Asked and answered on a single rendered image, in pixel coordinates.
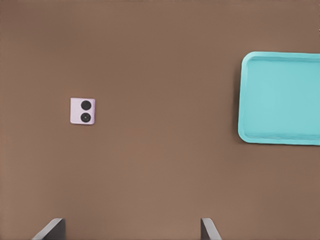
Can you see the pale lilac phone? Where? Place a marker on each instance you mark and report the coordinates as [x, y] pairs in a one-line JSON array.
[[76, 111]]

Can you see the pale blue-green tray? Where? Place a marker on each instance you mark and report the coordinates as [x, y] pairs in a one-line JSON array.
[[280, 100]]

